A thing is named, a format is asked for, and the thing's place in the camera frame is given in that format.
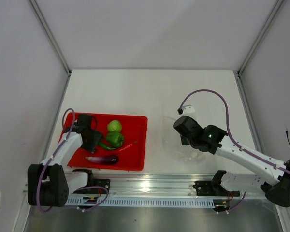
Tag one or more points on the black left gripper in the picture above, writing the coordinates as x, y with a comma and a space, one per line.
97, 136

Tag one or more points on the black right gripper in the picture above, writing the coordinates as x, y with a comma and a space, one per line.
183, 141

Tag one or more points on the purple eggplant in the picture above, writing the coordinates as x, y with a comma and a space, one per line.
103, 160

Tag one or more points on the green bell pepper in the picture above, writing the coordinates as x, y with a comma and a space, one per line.
115, 139

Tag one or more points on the clear zip top bag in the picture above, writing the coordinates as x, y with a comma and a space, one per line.
173, 146

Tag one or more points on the light green round vegetable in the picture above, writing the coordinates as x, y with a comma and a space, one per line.
114, 126

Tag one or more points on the red chili pepper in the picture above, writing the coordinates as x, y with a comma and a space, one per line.
127, 147

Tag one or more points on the green chili pepper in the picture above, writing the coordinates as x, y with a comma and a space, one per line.
106, 147

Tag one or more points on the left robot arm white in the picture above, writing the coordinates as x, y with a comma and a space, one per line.
48, 185

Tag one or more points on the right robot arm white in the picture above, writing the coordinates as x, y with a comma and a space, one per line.
268, 175

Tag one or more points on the red plastic tray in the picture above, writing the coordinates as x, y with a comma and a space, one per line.
134, 128

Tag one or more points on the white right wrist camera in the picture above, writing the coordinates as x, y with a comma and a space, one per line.
188, 109

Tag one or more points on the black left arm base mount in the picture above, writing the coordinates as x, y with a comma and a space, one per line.
94, 185

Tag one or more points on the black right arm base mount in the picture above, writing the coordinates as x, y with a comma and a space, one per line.
212, 188

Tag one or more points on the white slotted cable duct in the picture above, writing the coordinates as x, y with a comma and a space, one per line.
142, 202

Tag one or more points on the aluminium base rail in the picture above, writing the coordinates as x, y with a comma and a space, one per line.
153, 185

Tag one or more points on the aluminium corner post right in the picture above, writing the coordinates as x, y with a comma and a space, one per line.
270, 19

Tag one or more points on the aluminium corner post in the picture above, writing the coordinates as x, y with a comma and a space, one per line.
270, 19
49, 35

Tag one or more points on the aluminium corner post left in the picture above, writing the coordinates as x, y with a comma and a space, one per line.
49, 35

